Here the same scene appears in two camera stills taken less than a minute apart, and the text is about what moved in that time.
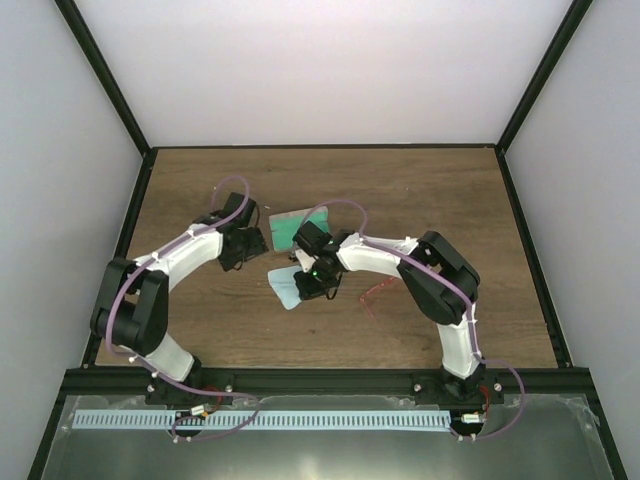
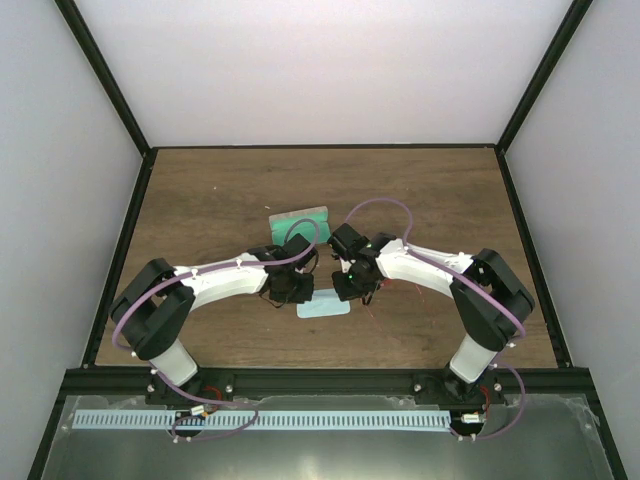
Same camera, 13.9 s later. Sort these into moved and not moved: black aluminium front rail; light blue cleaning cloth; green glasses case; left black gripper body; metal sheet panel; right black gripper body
Moved: right black gripper body; light blue cleaning cloth; left black gripper body
Not moved: black aluminium front rail; green glasses case; metal sheet panel
